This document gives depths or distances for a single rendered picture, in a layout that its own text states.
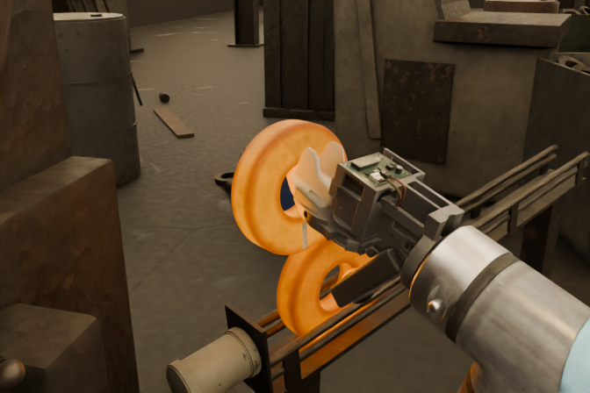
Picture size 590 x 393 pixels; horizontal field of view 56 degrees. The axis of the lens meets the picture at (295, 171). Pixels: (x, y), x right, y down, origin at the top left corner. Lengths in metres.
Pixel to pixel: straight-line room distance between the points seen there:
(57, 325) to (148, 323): 1.43
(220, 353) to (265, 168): 0.21
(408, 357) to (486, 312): 1.34
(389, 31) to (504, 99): 0.63
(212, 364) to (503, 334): 0.32
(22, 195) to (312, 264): 0.33
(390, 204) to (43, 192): 0.36
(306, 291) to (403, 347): 1.16
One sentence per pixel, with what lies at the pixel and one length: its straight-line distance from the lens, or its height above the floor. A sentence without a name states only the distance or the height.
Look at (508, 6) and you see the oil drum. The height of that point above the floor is 0.84.
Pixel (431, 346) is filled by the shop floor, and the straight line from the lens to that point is 1.85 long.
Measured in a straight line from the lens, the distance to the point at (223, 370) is 0.64.
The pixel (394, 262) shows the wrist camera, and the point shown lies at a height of 0.84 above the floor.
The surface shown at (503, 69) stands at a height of 0.68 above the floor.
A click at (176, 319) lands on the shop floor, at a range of 1.96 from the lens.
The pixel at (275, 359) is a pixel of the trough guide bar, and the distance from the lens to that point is 0.67.
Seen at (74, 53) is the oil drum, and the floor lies 0.73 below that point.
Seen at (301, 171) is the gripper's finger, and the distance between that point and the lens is 0.59.
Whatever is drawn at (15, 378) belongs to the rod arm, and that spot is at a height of 0.90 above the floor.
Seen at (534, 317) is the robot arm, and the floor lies 0.85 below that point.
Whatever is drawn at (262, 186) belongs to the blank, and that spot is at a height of 0.88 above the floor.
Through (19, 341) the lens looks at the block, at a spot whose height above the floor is 0.80.
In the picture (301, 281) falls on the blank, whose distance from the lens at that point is 0.67.
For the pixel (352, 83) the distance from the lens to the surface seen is 2.93.
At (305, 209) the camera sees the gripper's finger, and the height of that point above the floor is 0.86.
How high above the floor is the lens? 1.09
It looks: 20 degrees down
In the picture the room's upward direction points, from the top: straight up
